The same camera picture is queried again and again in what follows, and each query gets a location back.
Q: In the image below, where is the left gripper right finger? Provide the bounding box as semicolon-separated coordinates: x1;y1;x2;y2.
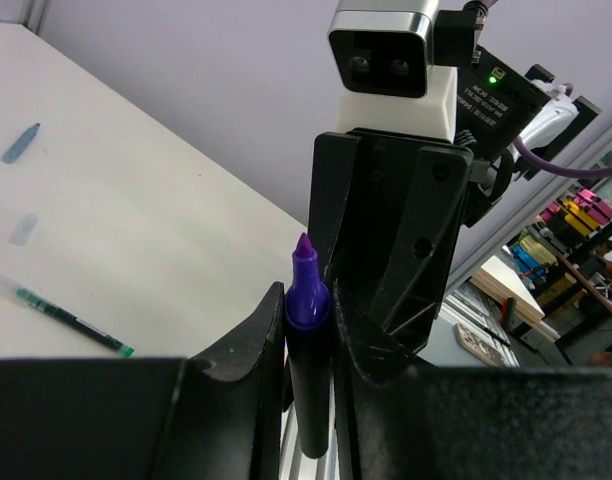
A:
333;287;612;479

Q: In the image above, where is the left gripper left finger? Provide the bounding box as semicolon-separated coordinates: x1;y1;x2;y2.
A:
0;282;284;479

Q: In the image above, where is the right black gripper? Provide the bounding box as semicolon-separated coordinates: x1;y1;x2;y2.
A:
307;128;473;350

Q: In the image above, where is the black purple highlighter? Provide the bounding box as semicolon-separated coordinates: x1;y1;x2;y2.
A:
284;233;331;459

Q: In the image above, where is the green pen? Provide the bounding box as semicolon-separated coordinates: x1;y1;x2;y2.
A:
0;273;134;358

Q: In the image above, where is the slim blue pen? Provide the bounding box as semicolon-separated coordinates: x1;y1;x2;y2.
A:
1;123;41;164

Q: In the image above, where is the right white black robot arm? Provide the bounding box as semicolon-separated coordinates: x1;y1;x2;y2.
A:
308;50;599;352

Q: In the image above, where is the clear small pen cap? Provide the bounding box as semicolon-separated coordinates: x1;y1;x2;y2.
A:
9;214;38;247

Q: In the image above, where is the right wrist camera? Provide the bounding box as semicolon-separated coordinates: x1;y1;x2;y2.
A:
328;1;457;142

